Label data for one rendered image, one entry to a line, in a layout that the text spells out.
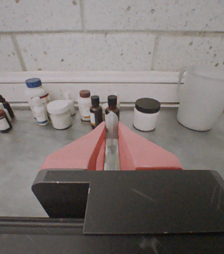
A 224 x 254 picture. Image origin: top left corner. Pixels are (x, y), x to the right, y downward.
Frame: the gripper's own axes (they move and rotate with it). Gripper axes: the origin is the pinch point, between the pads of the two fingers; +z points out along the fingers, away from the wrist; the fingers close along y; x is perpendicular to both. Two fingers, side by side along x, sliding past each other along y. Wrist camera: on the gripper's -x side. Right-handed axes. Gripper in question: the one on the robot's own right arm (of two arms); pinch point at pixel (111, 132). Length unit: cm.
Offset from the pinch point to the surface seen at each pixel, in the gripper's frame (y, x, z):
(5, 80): 35, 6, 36
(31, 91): 22.7, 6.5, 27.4
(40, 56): 23.4, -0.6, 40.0
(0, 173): 22.7, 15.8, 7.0
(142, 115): -7.8, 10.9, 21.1
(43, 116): 19.5, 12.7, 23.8
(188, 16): -21.7, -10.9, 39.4
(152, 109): -10.1, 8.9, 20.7
